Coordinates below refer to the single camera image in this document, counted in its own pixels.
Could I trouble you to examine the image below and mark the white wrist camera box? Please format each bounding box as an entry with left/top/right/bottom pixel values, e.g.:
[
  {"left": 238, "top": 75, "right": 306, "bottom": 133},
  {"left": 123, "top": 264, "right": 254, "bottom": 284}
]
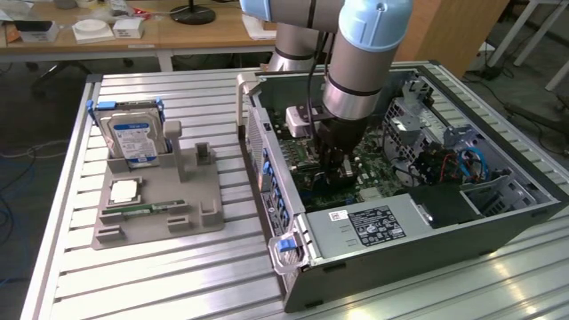
[{"left": 286, "top": 105, "right": 324, "bottom": 138}]

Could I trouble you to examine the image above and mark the blue case latch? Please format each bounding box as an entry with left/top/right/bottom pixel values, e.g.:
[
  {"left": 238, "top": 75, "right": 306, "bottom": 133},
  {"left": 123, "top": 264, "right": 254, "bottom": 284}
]
[{"left": 276, "top": 235, "right": 296, "bottom": 254}]

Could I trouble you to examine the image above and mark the black and white box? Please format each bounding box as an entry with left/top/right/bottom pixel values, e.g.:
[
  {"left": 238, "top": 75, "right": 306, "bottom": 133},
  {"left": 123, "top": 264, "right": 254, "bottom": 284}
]
[{"left": 13, "top": 20, "right": 62, "bottom": 43}]

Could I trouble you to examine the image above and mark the red wire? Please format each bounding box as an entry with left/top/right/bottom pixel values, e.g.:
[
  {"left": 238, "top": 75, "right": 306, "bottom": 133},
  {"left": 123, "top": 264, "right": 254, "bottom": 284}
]
[{"left": 439, "top": 153, "right": 459, "bottom": 183}]

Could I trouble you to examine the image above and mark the green RAM stick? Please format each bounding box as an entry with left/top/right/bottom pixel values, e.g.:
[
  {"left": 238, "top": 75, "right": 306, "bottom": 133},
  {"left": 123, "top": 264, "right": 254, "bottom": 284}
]
[{"left": 102, "top": 199, "right": 186, "bottom": 216}]

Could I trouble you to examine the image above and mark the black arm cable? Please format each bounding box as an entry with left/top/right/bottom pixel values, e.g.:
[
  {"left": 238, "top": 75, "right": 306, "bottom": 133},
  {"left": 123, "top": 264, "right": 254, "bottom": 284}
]
[{"left": 304, "top": 0, "right": 335, "bottom": 123}]

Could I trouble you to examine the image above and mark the brown wooden cabinet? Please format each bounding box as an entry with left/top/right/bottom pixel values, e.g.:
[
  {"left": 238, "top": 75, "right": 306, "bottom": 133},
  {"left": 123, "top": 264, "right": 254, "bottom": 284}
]
[{"left": 394, "top": 0, "right": 512, "bottom": 73}]

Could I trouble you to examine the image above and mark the wooden desk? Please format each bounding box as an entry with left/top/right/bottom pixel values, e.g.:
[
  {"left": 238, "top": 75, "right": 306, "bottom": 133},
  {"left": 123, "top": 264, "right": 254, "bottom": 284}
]
[{"left": 0, "top": 0, "right": 402, "bottom": 64}]

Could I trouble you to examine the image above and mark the black lamp base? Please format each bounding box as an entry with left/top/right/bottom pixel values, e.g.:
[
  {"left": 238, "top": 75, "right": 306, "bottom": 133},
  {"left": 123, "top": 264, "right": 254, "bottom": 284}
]
[{"left": 170, "top": 0, "right": 218, "bottom": 26}]

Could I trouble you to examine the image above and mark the green motherboard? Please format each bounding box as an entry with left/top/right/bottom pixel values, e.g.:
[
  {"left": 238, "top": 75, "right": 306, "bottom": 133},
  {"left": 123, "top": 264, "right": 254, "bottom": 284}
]
[{"left": 266, "top": 113, "right": 402, "bottom": 213}]

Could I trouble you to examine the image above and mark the grey parts rack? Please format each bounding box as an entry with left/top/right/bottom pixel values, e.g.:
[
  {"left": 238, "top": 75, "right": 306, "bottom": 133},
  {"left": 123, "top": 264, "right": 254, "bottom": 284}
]
[{"left": 91, "top": 120, "right": 226, "bottom": 251}]

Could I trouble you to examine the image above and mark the blue wire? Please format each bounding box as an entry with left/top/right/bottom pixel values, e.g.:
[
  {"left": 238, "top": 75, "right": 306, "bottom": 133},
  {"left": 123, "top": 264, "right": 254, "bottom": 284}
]
[{"left": 458, "top": 148, "right": 491, "bottom": 183}]

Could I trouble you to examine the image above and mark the small white box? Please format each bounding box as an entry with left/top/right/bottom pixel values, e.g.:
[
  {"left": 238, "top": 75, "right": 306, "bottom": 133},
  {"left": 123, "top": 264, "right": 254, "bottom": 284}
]
[{"left": 113, "top": 18, "right": 146, "bottom": 39}]

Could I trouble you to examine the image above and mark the black plastic shroud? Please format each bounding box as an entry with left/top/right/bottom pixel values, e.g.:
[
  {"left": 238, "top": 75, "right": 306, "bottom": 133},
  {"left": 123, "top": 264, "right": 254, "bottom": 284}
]
[{"left": 394, "top": 185, "right": 486, "bottom": 229}]

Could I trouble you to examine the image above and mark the grey metal disk bay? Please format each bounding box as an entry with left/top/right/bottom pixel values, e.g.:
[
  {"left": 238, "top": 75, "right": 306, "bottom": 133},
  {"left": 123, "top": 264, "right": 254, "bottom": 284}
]
[{"left": 460, "top": 175, "right": 542, "bottom": 217}]

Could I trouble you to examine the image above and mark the perforated metal disk bay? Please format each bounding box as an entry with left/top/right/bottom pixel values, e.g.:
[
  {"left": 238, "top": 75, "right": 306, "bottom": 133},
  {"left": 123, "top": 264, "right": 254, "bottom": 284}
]
[{"left": 382, "top": 79, "right": 451, "bottom": 187}]

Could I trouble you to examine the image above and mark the white round container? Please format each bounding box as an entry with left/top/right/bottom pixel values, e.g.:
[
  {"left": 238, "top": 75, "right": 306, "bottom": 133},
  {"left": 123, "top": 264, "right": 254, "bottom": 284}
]
[{"left": 73, "top": 19, "right": 117, "bottom": 44}]

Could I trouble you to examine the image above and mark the silver CPU chip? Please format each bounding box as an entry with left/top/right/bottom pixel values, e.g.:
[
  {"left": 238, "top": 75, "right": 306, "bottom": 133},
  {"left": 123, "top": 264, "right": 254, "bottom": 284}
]
[{"left": 109, "top": 181, "right": 143, "bottom": 204}]

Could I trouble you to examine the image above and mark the hard disk with blue caddy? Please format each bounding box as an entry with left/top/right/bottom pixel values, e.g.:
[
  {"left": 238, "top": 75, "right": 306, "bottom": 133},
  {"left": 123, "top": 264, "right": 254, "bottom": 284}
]
[{"left": 87, "top": 98, "right": 166, "bottom": 171}]

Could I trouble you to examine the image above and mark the white paper stack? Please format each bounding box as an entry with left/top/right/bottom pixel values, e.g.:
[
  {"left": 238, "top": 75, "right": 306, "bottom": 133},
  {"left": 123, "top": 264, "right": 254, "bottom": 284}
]
[{"left": 242, "top": 15, "right": 279, "bottom": 41}]

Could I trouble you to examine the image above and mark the open black PC case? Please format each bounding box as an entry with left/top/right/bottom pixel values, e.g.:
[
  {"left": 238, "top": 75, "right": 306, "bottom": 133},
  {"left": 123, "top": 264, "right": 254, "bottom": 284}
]
[{"left": 235, "top": 59, "right": 569, "bottom": 314}]

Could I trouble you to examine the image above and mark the grey power supply unit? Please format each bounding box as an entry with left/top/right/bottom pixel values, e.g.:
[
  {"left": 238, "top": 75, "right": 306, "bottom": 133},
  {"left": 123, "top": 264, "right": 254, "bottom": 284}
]
[{"left": 304, "top": 194, "right": 435, "bottom": 259}]

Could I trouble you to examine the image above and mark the CPU socket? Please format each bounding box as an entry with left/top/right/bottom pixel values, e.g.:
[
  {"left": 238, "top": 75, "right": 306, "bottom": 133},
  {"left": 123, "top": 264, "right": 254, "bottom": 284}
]
[{"left": 304, "top": 137, "right": 322, "bottom": 164}]

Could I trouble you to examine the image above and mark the blue expansion slot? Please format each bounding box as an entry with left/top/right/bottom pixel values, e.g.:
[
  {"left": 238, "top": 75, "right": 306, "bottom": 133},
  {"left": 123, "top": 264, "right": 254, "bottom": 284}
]
[{"left": 302, "top": 186, "right": 358, "bottom": 205}]

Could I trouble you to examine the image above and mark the white table frame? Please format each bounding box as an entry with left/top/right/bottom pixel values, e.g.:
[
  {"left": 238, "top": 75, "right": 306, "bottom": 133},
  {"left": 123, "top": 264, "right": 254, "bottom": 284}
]
[{"left": 487, "top": 0, "right": 569, "bottom": 91}]

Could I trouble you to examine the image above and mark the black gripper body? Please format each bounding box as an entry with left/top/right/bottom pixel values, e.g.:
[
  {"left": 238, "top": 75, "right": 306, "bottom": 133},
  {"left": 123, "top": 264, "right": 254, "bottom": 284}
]
[{"left": 318, "top": 117, "right": 368, "bottom": 185}]

